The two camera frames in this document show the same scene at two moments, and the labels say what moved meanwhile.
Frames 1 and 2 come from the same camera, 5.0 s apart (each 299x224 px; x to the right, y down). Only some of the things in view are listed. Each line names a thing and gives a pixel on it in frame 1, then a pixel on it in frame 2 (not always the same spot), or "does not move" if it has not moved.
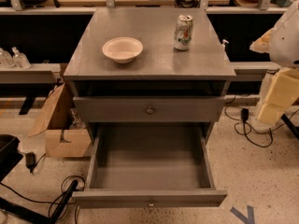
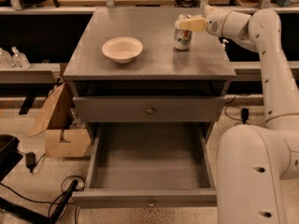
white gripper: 286,42 to 214,22
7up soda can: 183,33 does not move
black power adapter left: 31,161 does not move
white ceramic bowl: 122,49 does not move
